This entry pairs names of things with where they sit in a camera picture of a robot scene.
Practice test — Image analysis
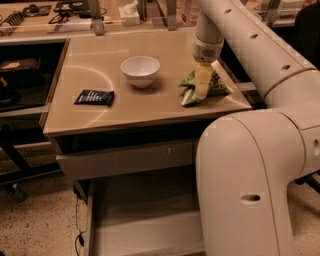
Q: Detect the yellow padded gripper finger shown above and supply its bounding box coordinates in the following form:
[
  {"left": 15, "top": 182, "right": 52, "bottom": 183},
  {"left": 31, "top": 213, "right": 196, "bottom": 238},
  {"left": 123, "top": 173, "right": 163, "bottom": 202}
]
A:
[{"left": 195, "top": 63, "right": 213, "bottom": 99}]

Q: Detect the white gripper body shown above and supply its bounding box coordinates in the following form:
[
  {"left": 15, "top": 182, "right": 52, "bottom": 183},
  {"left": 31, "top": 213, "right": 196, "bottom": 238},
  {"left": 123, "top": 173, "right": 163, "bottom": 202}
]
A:
[{"left": 192, "top": 37, "right": 224, "bottom": 63}]

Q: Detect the green jalapeno chip bag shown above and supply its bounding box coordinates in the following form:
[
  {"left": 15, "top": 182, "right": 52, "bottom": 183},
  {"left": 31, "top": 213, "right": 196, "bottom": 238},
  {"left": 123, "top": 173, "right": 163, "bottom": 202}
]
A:
[{"left": 180, "top": 70, "right": 231, "bottom": 107}]

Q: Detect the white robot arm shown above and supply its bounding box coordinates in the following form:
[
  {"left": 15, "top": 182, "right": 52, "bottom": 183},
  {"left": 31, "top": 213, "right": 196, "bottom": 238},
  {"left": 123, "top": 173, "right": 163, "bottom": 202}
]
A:
[{"left": 196, "top": 0, "right": 320, "bottom": 256}]

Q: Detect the closed top drawer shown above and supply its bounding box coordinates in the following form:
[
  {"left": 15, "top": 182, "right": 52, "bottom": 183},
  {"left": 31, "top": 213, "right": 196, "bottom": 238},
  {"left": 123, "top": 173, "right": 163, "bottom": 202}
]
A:
[{"left": 57, "top": 139, "right": 198, "bottom": 180}]

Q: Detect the wooden drawer cabinet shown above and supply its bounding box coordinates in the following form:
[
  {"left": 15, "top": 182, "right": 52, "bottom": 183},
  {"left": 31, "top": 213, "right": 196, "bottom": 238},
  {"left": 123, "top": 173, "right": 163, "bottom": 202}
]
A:
[{"left": 43, "top": 29, "right": 250, "bottom": 256}]

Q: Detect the open middle drawer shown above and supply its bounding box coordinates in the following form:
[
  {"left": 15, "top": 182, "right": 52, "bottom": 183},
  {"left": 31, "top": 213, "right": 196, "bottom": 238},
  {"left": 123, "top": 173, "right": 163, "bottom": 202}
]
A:
[{"left": 83, "top": 166, "right": 206, "bottom": 256}]

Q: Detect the pink stacked box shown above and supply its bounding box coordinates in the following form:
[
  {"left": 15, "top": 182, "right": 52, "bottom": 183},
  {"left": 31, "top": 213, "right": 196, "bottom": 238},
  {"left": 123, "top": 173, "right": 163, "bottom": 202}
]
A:
[{"left": 179, "top": 0, "right": 200, "bottom": 25}]

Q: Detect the white ceramic bowl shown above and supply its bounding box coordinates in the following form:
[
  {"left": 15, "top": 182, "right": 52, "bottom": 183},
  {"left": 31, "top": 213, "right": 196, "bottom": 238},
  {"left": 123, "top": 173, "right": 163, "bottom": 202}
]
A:
[{"left": 121, "top": 56, "right": 160, "bottom": 88}]

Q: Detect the white tissue box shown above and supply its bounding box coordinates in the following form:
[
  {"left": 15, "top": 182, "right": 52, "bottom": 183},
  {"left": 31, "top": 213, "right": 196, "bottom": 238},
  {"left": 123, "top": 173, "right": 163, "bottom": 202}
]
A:
[{"left": 118, "top": 0, "right": 140, "bottom": 26}]

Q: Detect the black office chair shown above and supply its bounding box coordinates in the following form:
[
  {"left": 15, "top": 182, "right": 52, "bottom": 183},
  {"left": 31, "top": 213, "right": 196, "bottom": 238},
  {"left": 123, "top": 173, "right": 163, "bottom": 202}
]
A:
[{"left": 293, "top": 2, "right": 320, "bottom": 69}]

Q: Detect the dark blue snack packet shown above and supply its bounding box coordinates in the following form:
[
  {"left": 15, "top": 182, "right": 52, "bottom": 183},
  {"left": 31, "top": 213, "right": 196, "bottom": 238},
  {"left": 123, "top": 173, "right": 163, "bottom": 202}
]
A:
[{"left": 75, "top": 89, "right": 114, "bottom": 105}]

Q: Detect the black rolling cart base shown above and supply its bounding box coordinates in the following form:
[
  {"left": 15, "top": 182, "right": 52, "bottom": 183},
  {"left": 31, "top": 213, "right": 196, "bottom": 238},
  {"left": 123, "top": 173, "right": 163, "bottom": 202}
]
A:
[{"left": 0, "top": 125, "right": 61, "bottom": 202}]

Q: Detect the black cable on floor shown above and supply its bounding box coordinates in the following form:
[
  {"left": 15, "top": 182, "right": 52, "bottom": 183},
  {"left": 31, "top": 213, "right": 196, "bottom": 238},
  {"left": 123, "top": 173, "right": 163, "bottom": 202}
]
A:
[{"left": 73, "top": 196, "right": 86, "bottom": 256}]

